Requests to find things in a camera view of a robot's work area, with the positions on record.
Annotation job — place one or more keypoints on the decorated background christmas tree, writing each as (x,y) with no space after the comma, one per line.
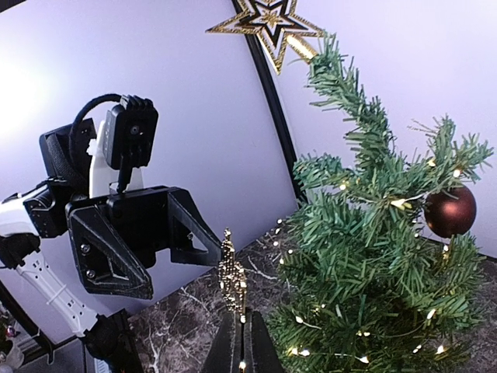
(12,356)

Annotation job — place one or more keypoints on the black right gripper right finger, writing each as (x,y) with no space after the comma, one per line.
(259,353)

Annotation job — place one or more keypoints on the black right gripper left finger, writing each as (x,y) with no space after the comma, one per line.
(226,351)

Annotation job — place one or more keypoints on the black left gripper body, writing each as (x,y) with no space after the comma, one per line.
(140,217)

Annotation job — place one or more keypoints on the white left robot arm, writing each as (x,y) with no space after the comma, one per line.
(27,219)

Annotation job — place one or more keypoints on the small green christmas tree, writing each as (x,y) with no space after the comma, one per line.
(447,164)

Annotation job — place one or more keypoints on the thin wire fairy lights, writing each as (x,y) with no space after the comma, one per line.
(367,292)

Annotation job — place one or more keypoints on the gold star tree topper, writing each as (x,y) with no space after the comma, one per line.
(276,25)

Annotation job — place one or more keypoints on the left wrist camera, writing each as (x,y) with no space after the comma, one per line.
(123,146)

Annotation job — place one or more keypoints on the left black frame post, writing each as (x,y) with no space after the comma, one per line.
(275,107)

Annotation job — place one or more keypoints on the brown bauble ornament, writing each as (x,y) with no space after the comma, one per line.
(451,212)

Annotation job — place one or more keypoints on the gold merry christmas sign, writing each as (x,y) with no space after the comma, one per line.
(232,279)

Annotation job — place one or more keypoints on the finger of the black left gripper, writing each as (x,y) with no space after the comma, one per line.
(105,263)
(191,241)

